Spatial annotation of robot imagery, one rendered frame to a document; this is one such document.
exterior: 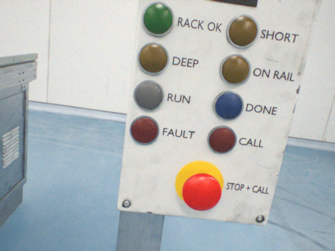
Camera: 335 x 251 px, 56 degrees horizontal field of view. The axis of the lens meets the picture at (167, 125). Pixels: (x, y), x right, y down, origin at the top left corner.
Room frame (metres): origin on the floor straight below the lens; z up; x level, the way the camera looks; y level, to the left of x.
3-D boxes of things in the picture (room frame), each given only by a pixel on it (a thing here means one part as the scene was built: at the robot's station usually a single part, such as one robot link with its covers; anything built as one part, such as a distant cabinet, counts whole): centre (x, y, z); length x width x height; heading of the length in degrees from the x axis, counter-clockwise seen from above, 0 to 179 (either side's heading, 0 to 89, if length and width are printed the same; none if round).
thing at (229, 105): (0.31, -0.06, 1.01); 0.03 x 0.01 x 0.03; 94
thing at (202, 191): (0.30, -0.04, 0.92); 0.04 x 0.04 x 0.04; 4
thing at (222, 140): (0.31, -0.06, 0.97); 0.03 x 0.01 x 0.03; 94
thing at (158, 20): (0.30, 0.02, 1.08); 0.03 x 0.01 x 0.03; 94
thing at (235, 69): (0.31, -0.06, 1.05); 0.03 x 0.01 x 0.03; 94
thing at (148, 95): (0.30, 0.02, 1.01); 0.03 x 0.01 x 0.03; 94
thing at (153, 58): (0.30, 0.02, 1.05); 0.03 x 0.01 x 0.03; 94
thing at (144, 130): (0.30, 0.02, 0.97); 0.03 x 0.01 x 0.03; 94
